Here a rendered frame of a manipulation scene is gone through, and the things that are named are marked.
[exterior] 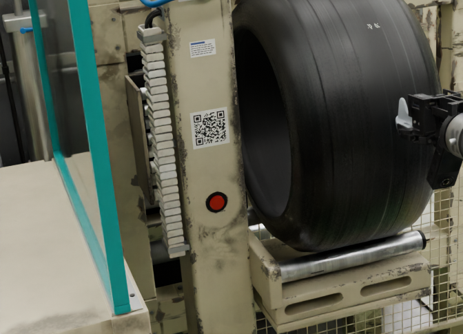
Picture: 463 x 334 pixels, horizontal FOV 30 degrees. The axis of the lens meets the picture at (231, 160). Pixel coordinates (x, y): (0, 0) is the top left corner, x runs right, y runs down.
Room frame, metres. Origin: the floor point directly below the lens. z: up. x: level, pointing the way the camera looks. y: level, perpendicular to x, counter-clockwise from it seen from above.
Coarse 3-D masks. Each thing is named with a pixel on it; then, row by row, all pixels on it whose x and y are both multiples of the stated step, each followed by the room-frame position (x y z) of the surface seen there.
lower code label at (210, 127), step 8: (200, 112) 1.58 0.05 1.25; (208, 112) 1.58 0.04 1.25; (216, 112) 1.59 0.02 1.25; (224, 112) 1.59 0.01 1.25; (192, 120) 1.58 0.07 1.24; (200, 120) 1.58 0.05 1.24; (208, 120) 1.58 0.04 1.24; (216, 120) 1.59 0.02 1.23; (224, 120) 1.59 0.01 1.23; (192, 128) 1.57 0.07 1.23; (200, 128) 1.58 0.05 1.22; (208, 128) 1.58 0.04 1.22; (216, 128) 1.59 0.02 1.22; (224, 128) 1.59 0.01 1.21; (192, 136) 1.57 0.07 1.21; (200, 136) 1.58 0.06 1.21; (208, 136) 1.58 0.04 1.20; (216, 136) 1.59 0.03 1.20; (224, 136) 1.59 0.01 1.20; (200, 144) 1.58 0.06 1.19; (208, 144) 1.58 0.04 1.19; (216, 144) 1.59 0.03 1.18
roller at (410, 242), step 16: (384, 240) 1.62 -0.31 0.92; (400, 240) 1.62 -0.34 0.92; (416, 240) 1.63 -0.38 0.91; (304, 256) 1.58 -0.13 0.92; (320, 256) 1.58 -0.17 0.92; (336, 256) 1.58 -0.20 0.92; (352, 256) 1.59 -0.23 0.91; (368, 256) 1.59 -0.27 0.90; (384, 256) 1.61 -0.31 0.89; (288, 272) 1.55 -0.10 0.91; (304, 272) 1.55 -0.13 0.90; (320, 272) 1.57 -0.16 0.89
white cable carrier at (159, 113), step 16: (144, 32) 1.57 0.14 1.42; (160, 32) 1.57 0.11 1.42; (144, 48) 1.57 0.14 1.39; (160, 48) 1.57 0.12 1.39; (144, 64) 1.59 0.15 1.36; (160, 64) 1.57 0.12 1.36; (160, 80) 1.57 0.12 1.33; (160, 96) 1.57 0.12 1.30; (160, 112) 1.57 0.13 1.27; (160, 128) 1.57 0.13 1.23; (160, 144) 1.57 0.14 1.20; (160, 160) 1.57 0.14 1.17; (160, 176) 1.57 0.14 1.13; (160, 192) 1.59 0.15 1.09; (176, 192) 1.58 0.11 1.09; (176, 208) 1.57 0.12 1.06; (176, 224) 1.57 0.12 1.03; (176, 240) 1.57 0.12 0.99; (176, 256) 1.57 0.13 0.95
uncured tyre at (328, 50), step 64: (256, 0) 1.70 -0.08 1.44; (320, 0) 1.62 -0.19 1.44; (384, 0) 1.63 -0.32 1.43; (256, 64) 1.98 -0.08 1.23; (320, 64) 1.50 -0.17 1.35; (384, 64) 1.52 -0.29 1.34; (256, 128) 1.96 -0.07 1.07; (320, 128) 1.46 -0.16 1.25; (384, 128) 1.47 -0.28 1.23; (256, 192) 1.77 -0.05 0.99; (320, 192) 1.46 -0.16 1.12; (384, 192) 1.48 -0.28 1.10
